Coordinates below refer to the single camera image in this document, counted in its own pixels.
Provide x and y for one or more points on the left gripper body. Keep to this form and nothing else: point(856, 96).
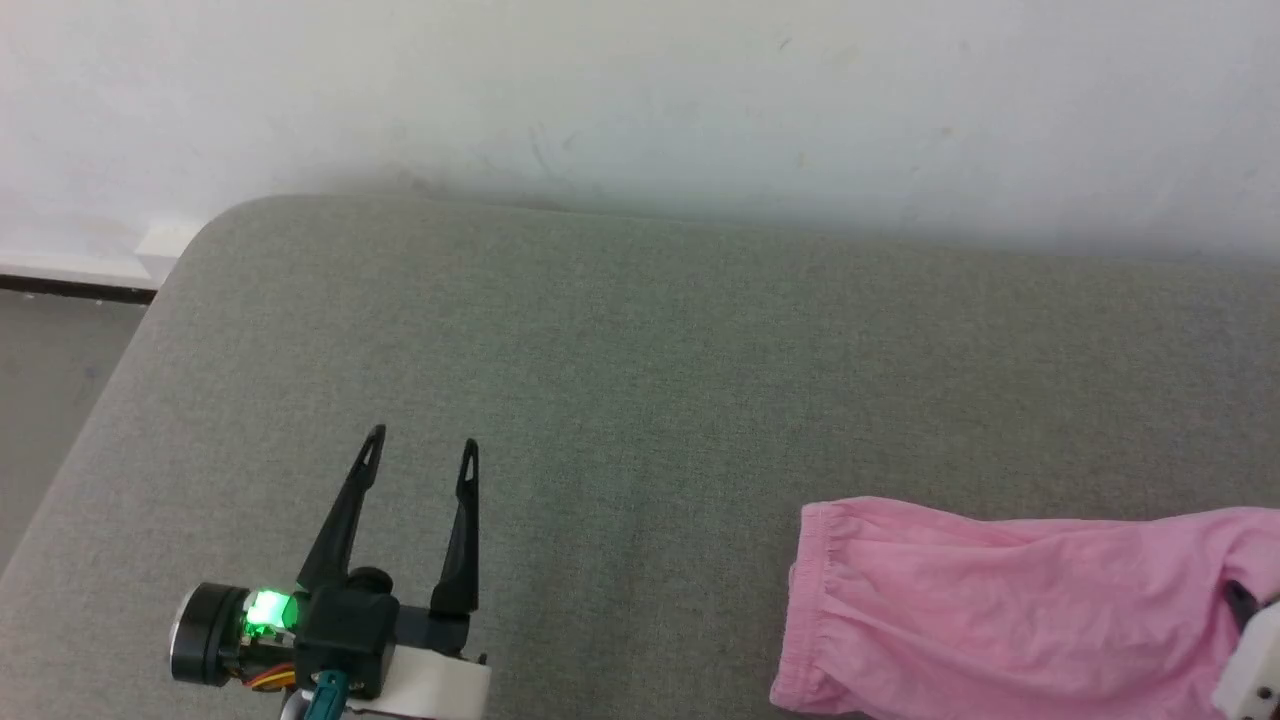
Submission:
point(345, 630)

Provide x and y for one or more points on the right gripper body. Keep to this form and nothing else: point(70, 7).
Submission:
point(1255, 670)

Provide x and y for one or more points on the pink garment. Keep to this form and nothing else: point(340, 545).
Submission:
point(1000, 610)

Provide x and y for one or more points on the grey fabric sofa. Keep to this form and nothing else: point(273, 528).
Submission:
point(650, 400)

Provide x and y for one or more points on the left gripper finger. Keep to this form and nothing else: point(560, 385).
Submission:
point(340, 530)
point(462, 560)

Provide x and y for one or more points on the white wall baseboard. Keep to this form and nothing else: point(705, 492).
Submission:
point(90, 262)

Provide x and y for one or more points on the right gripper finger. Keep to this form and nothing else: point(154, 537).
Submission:
point(1244, 607)

